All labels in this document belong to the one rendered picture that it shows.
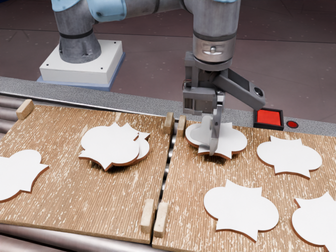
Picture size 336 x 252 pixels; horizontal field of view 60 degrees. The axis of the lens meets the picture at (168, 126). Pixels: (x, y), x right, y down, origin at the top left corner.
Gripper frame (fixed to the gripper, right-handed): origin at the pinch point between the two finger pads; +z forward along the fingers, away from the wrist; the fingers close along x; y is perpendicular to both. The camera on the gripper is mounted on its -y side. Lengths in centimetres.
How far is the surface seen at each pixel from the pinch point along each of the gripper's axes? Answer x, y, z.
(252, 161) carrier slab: 2.5, -8.7, 4.2
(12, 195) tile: 20.9, 38.6, 1.9
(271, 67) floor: -217, -51, 100
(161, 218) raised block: 21.9, 8.5, 1.0
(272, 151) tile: -0.4, -13.2, 3.3
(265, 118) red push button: -14.7, -12.9, 5.0
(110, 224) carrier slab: 23.2, 17.8, 3.4
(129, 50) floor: -229, 96, 96
